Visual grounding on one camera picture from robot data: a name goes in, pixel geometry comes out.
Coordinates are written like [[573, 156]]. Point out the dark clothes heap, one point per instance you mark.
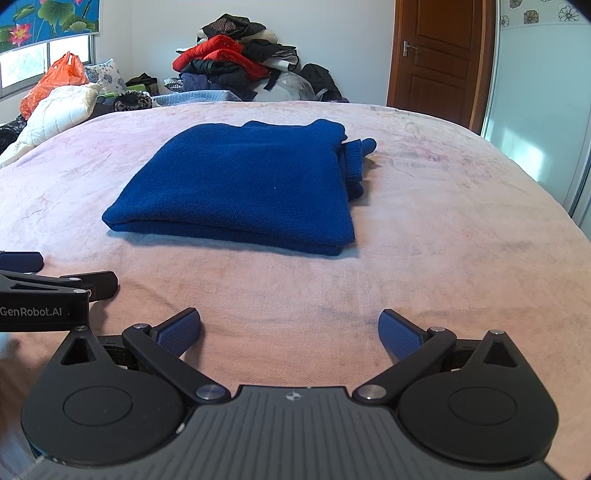
[[235, 27]]

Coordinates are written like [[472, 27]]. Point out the clear plastic bag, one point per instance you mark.
[[291, 87]]

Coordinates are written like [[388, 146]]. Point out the pile of clothes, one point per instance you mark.
[[217, 53]]

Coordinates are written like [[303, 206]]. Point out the green and black bag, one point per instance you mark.
[[143, 83]]

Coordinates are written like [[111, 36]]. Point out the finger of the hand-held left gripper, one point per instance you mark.
[[60, 282], [21, 262]]

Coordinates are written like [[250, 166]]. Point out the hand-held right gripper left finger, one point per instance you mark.
[[180, 332]]

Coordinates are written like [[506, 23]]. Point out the lotus print roller blind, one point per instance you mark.
[[46, 18]]

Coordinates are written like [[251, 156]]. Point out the black puffer jacket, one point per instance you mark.
[[221, 76]]

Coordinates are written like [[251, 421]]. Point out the light blue quilt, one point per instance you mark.
[[198, 98]]

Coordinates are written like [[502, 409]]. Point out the black and white clothing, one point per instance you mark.
[[272, 57]]

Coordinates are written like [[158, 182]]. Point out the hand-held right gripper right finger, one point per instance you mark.
[[399, 336]]

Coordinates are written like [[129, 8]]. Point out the window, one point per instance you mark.
[[27, 64]]

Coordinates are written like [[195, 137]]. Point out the fuzzy patterned dark cloth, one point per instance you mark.
[[131, 101]]

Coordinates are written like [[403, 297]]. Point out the orange plastic bag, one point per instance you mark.
[[51, 85]]

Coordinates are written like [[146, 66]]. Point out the wooden door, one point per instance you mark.
[[438, 60]]

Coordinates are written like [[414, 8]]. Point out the blue beaded sweater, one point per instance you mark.
[[240, 194]]

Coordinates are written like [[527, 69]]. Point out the floral pillow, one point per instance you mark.
[[106, 76]]

